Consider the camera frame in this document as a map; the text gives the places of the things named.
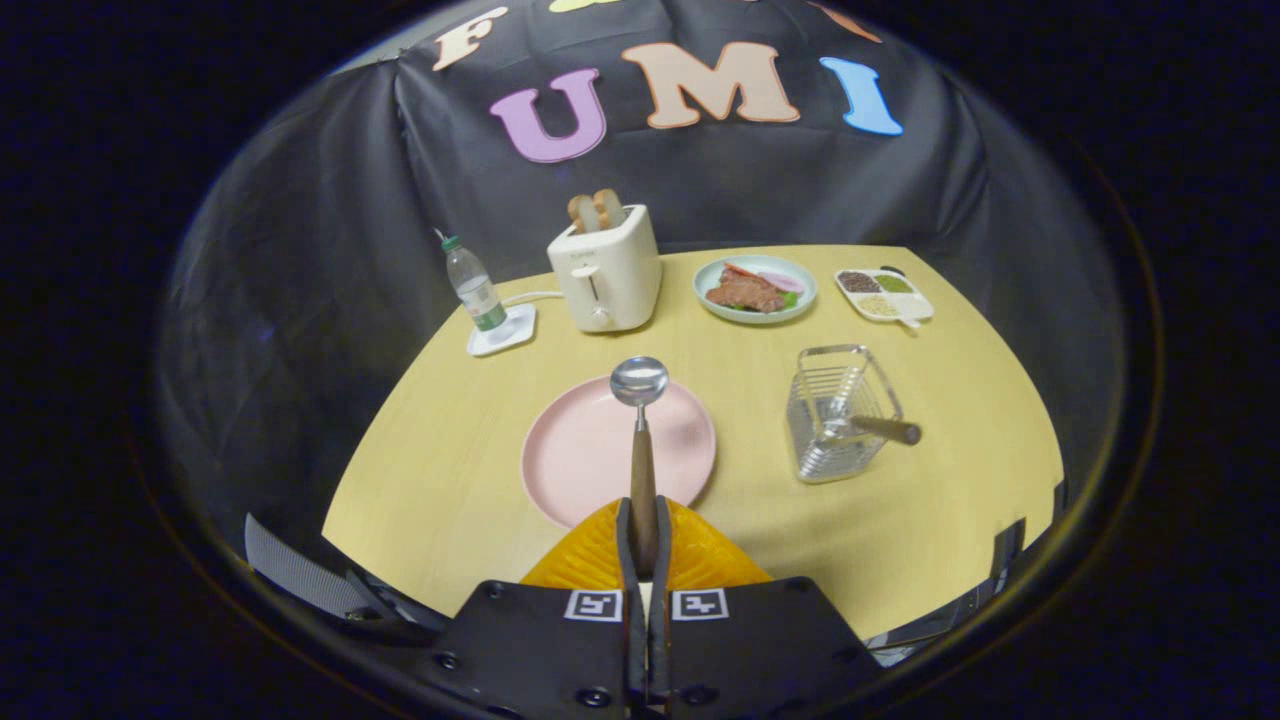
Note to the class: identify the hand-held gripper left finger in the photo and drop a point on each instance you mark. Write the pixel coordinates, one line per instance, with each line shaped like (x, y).
(530, 650)

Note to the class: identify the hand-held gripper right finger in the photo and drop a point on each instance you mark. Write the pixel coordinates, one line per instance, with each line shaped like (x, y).
(760, 650)

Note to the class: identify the pink round plate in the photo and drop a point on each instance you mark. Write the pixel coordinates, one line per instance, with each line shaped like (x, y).
(580, 460)

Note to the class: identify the white square coaster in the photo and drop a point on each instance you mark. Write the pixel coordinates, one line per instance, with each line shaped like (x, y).
(515, 335)

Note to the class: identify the green lettuce leaf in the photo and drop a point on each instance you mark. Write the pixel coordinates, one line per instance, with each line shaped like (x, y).
(790, 299)

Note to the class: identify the brown meat slice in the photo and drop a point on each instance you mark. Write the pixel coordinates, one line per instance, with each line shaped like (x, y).
(745, 292)

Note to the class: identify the clear plastic water bottle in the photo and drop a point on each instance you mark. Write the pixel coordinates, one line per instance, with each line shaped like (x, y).
(476, 290)

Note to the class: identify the pink ham slice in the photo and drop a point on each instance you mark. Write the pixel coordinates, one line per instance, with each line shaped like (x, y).
(782, 282)

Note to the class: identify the white divided condiment tray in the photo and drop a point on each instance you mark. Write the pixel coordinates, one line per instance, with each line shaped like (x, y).
(915, 308)

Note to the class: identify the light green plate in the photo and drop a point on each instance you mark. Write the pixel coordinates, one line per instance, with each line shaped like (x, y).
(712, 272)

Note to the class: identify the cream white toaster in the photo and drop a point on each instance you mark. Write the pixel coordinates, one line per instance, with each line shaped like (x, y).
(625, 270)

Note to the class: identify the toasted bread slice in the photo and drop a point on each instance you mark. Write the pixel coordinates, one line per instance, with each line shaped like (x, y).
(582, 213)
(610, 207)

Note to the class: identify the black backdrop cloth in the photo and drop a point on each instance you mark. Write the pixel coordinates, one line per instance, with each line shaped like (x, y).
(950, 200)

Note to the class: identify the black metal frame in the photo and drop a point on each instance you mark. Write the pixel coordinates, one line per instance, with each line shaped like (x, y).
(1005, 560)

